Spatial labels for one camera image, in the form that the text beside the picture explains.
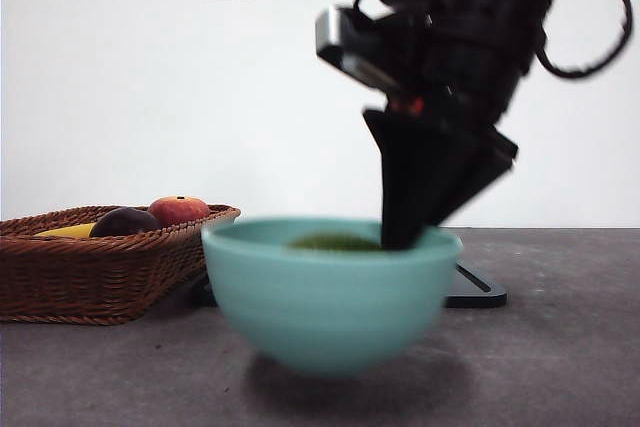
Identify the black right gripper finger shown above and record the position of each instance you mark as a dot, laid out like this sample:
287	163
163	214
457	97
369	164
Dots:
487	167
415	177

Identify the green avocado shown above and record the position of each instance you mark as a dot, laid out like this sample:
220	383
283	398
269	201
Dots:
335	242

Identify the teal bowl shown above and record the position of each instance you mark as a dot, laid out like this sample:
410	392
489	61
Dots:
330	307

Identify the black tray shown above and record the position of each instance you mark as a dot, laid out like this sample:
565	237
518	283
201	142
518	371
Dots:
480	294

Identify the red yellow apple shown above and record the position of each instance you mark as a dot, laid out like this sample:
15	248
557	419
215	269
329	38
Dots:
180	211

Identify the dark red plum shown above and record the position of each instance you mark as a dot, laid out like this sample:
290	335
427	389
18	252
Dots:
125	223

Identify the brown wicker basket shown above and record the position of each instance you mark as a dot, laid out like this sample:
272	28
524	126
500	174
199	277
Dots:
100	277

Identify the yellow banana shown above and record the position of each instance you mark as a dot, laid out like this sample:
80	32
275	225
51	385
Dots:
67	232

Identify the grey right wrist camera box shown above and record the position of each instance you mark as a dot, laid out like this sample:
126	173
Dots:
345	44

